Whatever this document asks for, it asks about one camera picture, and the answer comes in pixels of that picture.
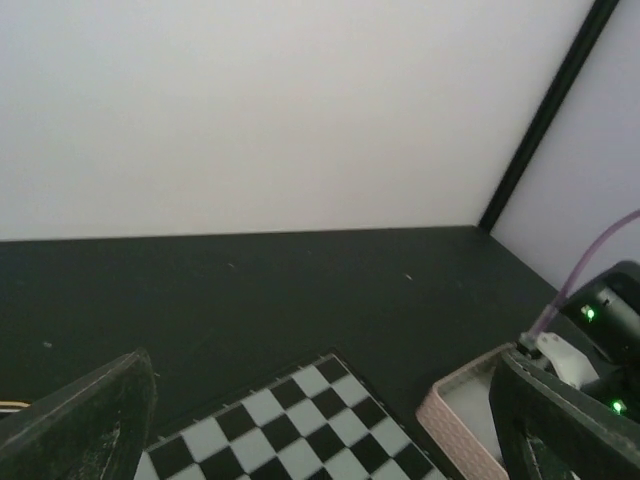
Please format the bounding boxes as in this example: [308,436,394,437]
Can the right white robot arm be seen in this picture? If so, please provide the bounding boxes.
[560,260,639,422]

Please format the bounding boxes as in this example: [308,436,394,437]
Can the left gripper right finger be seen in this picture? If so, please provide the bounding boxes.
[489,352,639,480]

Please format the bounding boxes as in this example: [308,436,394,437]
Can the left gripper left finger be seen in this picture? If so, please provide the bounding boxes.
[1,349,157,479]

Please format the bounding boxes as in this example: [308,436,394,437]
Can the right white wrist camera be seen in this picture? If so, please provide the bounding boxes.
[517,332,599,390]

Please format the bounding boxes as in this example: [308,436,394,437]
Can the black white chess board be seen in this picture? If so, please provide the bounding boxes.
[135,354,444,479]

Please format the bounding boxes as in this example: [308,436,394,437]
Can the pink tin box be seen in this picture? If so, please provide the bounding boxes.
[416,343,513,480]

